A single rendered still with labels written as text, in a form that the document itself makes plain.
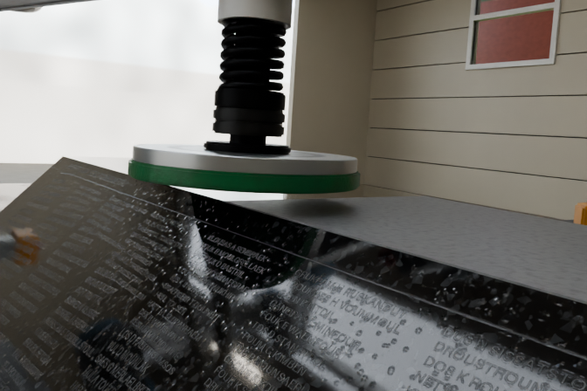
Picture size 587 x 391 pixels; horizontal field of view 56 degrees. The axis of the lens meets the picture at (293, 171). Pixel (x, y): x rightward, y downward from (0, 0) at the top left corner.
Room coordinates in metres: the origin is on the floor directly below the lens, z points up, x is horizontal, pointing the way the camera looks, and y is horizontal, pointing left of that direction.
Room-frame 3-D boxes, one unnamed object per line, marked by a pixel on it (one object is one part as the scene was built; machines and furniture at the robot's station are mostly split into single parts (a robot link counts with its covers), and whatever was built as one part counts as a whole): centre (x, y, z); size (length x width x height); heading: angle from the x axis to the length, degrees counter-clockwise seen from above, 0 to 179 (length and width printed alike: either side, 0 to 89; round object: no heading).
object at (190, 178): (0.53, 0.05, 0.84); 0.22 x 0.22 x 0.04
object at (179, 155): (0.53, 0.05, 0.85); 0.21 x 0.21 x 0.01
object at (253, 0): (0.53, 0.05, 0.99); 0.07 x 0.07 x 0.04
